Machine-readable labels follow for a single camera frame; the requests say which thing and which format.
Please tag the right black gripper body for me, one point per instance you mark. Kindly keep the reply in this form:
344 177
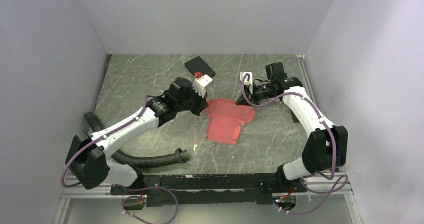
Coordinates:
260 92

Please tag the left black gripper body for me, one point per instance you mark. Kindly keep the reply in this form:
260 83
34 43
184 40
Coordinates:
193 98

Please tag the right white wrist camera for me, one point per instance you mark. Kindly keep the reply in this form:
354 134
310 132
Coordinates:
246 81

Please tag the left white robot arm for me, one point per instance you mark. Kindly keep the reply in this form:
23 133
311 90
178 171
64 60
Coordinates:
88 156

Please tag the aluminium frame rail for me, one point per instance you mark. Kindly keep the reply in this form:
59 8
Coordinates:
325 202

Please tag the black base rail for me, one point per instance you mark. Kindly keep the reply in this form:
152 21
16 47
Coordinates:
259 188

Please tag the black ridged tray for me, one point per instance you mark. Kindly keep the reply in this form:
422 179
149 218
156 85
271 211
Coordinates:
294 117

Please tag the red paper box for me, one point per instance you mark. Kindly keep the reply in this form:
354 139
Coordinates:
226 120

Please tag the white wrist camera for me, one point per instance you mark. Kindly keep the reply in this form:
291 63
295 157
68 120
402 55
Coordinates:
201 83
246 81

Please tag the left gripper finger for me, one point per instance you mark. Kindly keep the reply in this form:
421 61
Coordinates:
198 108
203 103

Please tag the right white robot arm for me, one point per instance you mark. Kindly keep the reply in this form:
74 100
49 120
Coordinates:
326 146

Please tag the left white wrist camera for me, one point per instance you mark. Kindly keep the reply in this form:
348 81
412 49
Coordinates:
201 83

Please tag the black flat box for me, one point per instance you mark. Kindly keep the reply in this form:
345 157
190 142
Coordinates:
197 66

